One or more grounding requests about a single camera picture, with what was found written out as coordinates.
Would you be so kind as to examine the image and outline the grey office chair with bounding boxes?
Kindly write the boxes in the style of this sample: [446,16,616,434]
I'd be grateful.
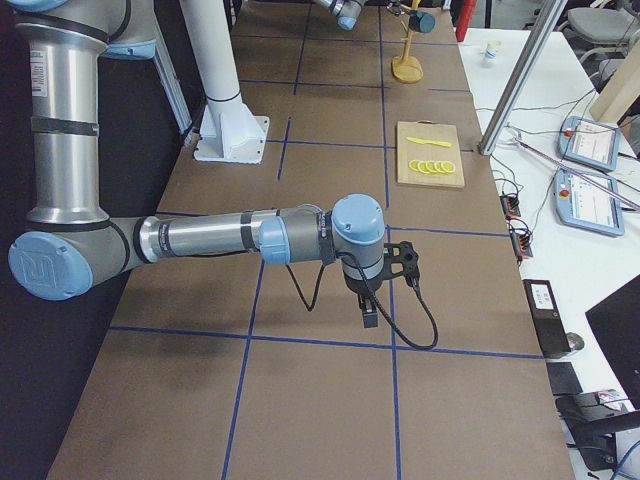
[558,7,639,64]

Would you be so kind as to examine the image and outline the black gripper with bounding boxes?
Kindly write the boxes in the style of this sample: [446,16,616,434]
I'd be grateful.
[386,0,406,15]
[344,274,383,328]

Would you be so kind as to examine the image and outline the orange black connector block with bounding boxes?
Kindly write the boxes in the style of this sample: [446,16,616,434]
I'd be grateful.
[500,192,521,219]
[508,222,533,263]

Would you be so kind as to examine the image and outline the teach pendant tablet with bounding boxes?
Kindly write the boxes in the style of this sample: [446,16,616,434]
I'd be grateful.
[554,169,625,237]
[557,116,621,172]

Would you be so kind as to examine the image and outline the black monitor stand base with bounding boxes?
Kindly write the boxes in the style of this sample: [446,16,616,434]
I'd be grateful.
[555,389,639,470]

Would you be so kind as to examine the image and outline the orange black connector block far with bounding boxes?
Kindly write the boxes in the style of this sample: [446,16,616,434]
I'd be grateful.
[500,192,521,219]

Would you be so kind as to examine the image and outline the black power adapter box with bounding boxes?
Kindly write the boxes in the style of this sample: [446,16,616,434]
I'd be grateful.
[523,279,571,359]

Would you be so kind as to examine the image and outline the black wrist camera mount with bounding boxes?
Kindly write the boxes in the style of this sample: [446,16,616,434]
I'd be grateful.
[381,241,420,288]

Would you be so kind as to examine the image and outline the dark green HOME mug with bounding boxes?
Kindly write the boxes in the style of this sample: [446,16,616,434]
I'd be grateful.
[408,11,436,34]

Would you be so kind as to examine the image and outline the white pole with base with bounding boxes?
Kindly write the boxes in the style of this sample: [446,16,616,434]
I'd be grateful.
[180,0,270,164]

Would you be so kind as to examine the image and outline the wooden cup storage rack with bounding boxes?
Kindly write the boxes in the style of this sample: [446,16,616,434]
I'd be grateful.
[391,1,423,84]

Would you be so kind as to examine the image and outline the black computer mouse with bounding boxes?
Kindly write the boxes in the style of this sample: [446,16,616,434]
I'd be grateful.
[566,332,585,354]

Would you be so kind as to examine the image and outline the red fire extinguisher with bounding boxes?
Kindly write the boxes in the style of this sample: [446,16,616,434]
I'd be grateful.
[455,0,477,42]

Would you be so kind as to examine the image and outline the far teach pendant tablet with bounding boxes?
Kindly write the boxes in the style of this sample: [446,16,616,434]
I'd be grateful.
[557,116,621,172]

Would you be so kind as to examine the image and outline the black monitor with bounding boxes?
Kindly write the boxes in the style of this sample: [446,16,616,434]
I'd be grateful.
[586,283,639,407]

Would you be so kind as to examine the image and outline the near teach pendant tablet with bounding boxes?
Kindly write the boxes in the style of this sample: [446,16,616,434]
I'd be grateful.
[554,169,625,237]

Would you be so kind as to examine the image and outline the black flat pad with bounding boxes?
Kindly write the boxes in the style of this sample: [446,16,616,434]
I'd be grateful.
[546,362,583,396]

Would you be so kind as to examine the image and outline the wooden plank leaning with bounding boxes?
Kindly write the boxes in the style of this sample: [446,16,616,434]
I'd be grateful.
[590,42,640,124]

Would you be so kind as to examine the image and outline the long reacher grabber stick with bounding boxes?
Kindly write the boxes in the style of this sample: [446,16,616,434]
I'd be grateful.
[512,136,640,211]

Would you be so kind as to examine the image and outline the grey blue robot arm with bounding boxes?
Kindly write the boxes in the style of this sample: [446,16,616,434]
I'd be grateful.
[312,0,411,31]
[1,5,179,338]

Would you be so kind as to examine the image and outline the white blue paper cup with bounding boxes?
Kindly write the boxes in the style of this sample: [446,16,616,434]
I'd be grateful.
[483,39,502,67]

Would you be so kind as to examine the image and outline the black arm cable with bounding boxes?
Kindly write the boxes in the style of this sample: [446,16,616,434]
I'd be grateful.
[284,249,440,350]

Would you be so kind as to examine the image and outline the orange black connector block near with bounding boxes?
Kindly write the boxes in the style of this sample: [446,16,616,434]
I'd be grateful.
[508,222,533,263]

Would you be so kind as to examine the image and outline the aluminium frame post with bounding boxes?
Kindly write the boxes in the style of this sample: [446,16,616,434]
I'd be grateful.
[478,0,567,156]

